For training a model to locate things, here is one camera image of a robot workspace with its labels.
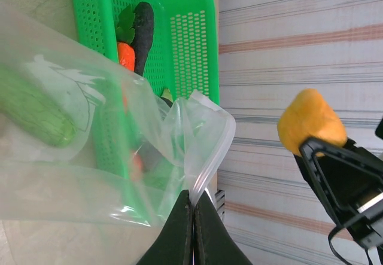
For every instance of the green toy cucumber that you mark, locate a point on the green toy cucumber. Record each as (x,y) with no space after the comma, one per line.
(30,106)

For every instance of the short dark toy eggplant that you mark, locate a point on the short dark toy eggplant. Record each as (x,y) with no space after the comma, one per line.
(143,31)

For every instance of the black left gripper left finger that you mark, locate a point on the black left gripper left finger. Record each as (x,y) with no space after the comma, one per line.
(179,241)

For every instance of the aluminium mounting rail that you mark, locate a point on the aluminium mounting rail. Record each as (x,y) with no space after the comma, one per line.
(221,200)

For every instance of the orange toy carrot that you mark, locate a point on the orange toy carrot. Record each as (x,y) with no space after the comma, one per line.
(125,55)

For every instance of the green plastic mesh basket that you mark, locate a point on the green plastic mesh basket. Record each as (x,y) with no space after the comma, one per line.
(185,52)

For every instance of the round yellow-orange toy fruit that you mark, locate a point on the round yellow-orange toy fruit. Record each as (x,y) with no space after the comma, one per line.
(311,118)

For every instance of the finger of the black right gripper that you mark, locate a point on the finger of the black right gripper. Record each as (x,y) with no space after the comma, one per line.
(344,175)

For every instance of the clear zip-top bag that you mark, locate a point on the clear zip-top bag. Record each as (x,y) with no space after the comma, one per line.
(167,145)

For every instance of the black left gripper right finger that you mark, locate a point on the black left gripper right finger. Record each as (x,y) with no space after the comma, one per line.
(209,241)

